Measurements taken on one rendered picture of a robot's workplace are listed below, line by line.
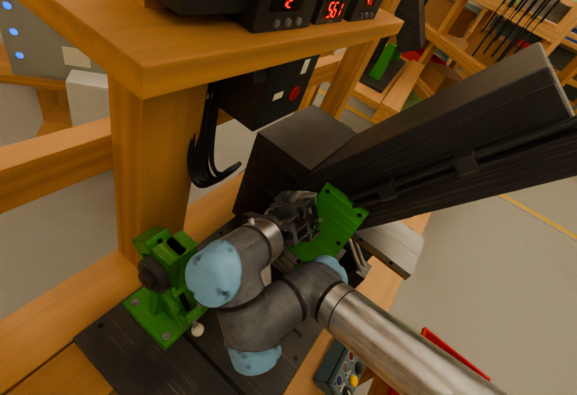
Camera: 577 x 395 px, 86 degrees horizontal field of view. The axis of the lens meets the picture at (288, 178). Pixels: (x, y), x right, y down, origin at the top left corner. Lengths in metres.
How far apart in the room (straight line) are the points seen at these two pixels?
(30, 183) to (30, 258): 1.42
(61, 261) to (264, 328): 1.65
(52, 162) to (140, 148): 0.14
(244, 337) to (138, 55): 0.36
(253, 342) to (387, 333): 0.18
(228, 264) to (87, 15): 0.32
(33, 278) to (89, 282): 1.08
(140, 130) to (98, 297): 0.47
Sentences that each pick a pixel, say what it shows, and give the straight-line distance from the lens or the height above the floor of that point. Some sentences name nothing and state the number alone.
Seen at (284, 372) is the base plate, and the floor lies 0.90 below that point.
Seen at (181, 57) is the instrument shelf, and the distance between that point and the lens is 0.37.
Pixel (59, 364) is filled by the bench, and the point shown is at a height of 0.88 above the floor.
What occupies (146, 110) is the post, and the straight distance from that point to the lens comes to 0.55.
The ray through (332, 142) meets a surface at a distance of 0.90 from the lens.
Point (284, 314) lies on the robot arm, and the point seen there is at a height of 1.27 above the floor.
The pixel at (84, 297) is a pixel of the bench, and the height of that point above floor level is 0.88.
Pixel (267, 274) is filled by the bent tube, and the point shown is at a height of 1.06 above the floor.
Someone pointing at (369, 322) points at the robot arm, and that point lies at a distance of 0.47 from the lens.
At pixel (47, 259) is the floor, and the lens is 2.04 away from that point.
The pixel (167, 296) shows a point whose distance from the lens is 0.75.
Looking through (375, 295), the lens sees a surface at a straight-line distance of 1.08.
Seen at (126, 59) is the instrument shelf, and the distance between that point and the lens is 0.36.
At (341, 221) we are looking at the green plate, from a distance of 0.72.
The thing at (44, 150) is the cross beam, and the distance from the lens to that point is 0.65.
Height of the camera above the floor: 1.70
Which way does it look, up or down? 40 degrees down
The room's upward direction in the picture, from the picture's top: 25 degrees clockwise
